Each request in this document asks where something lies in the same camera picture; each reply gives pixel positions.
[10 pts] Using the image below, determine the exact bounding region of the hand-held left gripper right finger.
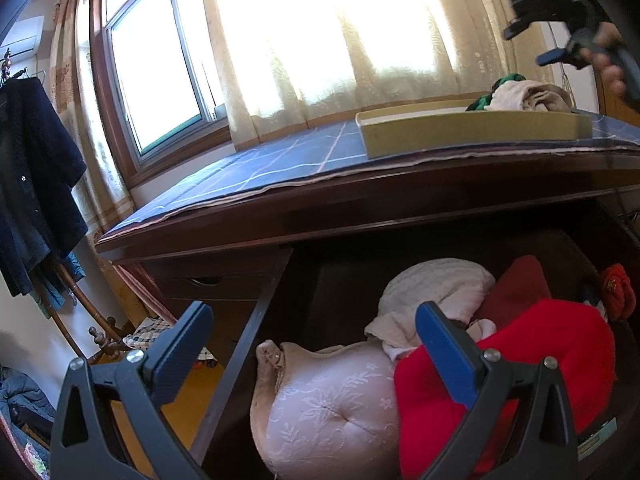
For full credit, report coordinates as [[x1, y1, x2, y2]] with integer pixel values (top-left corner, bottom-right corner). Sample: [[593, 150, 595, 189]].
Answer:
[[414, 301, 578, 480]]

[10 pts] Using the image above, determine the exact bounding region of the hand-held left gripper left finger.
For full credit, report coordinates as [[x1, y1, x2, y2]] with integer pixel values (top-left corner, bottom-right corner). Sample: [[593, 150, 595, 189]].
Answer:
[[50, 301, 215, 480]]

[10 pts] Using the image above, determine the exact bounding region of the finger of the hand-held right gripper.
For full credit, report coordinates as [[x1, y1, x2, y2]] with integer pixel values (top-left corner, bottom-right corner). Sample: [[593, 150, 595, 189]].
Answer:
[[536, 37, 599, 70], [502, 18, 538, 42]]

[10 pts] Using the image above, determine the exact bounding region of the beige cloth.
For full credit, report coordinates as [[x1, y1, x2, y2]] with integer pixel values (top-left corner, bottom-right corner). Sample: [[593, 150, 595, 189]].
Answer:
[[487, 80, 573, 113]]

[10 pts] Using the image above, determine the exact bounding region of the green cloth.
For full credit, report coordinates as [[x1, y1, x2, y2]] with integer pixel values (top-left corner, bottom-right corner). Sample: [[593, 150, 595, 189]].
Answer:
[[465, 74, 528, 112]]

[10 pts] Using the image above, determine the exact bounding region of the white underwear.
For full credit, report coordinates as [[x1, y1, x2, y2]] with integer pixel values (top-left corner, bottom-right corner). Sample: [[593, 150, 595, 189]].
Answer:
[[364, 258, 496, 361]]

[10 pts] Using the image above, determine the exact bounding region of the bright red cloth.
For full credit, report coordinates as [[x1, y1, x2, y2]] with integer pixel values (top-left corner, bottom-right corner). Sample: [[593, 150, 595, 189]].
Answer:
[[392, 299, 617, 480]]

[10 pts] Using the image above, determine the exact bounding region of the dark red cloth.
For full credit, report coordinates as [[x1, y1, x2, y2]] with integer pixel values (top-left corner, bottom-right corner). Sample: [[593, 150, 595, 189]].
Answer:
[[472, 255, 553, 321]]

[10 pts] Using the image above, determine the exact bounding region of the shallow cardboard box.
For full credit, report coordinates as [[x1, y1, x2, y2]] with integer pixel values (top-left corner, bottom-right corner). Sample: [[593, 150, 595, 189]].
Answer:
[[355, 99, 593, 161]]

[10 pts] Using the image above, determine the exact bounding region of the dark wooden drawer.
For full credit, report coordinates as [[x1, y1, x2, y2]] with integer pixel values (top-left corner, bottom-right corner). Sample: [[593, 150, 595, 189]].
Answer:
[[190, 195, 640, 480]]

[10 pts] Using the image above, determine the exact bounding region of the pink bra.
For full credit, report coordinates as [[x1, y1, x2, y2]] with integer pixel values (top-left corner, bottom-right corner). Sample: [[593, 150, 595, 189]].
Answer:
[[249, 339, 403, 480]]

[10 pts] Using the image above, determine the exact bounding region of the small red cloth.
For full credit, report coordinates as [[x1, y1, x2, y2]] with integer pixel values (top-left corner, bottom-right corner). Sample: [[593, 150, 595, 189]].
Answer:
[[597, 262, 637, 322]]

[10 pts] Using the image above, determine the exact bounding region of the person's right hand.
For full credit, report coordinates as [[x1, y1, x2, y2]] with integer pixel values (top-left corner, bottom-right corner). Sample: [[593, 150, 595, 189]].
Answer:
[[593, 22, 630, 96]]

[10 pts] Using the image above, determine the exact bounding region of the checkered cloth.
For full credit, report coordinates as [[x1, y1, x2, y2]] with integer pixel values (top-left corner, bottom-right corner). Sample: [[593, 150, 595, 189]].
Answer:
[[122, 316, 216, 361]]

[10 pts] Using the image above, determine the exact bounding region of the teal garment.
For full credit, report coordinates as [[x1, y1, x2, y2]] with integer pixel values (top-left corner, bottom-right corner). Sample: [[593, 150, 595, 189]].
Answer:
[[30, 252, 86, 321]]

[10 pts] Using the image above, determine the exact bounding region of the white and navy cloth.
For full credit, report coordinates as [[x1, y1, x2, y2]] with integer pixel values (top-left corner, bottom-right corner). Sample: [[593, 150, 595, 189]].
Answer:
[[580, 282, 608, 321]]

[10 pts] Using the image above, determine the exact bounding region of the dark padded jacket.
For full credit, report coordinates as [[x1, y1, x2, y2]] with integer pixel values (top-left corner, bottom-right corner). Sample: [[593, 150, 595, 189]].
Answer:
[[0, 366, 56, 441]]

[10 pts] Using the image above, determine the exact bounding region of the teal metal plate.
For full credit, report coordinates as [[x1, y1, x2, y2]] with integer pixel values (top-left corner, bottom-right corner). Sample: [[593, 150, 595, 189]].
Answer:
[[577, 420, 618, 461]]

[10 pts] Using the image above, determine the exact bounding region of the dark wooden dresser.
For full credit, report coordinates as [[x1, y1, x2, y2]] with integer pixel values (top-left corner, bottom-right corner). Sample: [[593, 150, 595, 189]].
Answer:
[[95, 147, 640, 480]]

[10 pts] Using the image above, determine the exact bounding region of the colourful cloth pile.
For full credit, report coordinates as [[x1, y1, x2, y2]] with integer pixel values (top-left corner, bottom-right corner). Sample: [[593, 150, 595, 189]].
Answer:
[[15, 430, 51, 480]]

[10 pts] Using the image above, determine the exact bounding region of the beige patterned side curtain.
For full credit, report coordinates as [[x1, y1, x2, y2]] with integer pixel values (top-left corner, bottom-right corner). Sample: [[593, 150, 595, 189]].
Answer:
[[50, 0, 136, 246]]

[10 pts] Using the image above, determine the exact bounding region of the blue plaid cloth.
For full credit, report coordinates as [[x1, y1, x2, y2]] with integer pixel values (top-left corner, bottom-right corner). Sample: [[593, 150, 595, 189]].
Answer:
[[97, 112, 640, 241]]

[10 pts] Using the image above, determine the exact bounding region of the cream sheer curtain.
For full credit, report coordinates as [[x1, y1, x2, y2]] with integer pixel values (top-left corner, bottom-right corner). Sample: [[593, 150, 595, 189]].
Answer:
[[200, 0, 561, 151]]

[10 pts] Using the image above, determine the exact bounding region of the dark navy jacket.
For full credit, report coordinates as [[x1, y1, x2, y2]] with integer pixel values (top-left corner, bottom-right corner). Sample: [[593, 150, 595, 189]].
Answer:
[[0, 76, 90, 297]]

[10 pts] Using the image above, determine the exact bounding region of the white air conditioner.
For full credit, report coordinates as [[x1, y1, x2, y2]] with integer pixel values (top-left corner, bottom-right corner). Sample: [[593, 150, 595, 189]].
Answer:
[[7, 16, 46, 58]]

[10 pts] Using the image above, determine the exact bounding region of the window with brown frame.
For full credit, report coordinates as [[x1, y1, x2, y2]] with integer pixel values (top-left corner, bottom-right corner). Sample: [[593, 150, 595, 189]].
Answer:
[[90, 0, 236, 181]]

